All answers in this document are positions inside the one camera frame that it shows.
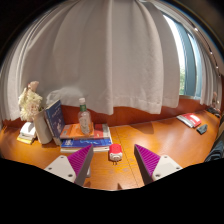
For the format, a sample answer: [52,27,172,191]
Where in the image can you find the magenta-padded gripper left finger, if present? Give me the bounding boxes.
[43,143,95,187]

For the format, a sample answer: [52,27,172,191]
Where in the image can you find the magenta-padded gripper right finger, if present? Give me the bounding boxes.
[133,143,184,186]

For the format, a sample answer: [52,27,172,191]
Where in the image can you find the red and white charger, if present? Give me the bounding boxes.
[108,143,124,165]

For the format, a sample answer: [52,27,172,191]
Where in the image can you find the grey standing book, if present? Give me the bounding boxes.
[52,134,63,147]

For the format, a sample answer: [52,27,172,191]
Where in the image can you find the blue flat book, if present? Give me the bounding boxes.
[60,137,113,149]

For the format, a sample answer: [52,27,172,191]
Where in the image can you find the orange flat book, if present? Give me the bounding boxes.
[59,123,95,140]

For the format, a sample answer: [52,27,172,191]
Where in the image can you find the white ceramic vase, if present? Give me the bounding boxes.
[33,109,54,145]

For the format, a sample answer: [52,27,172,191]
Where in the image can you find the white flat book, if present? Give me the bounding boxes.
[59,145,111,154]

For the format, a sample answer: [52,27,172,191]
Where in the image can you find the yellow book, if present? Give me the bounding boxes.
[16,134,34,145]

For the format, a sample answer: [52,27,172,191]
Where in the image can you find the blue standing book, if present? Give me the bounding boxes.
[44,99,66,138]

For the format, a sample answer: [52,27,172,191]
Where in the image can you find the clear bottle with green label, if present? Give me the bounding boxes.
[77,97,93,136]

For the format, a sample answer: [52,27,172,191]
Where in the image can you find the red flat book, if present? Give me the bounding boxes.
[73,123,111,140]

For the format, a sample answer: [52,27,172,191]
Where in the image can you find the small dark object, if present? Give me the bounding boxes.
[195,123,209,135]

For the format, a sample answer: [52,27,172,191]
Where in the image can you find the red and white packet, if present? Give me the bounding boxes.
[176,112,203,129]

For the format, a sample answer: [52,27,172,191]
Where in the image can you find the dark chair back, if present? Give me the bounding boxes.
[203,121,224,163]

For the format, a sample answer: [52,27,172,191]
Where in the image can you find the white and pink flowers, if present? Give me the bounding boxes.
[17,80,44,123]

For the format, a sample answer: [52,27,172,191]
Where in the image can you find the white curtain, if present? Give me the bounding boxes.
[199,49,224,109]
[0,0,183,122]

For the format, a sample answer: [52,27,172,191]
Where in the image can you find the window with blue frame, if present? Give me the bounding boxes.
[163,13,204,99]

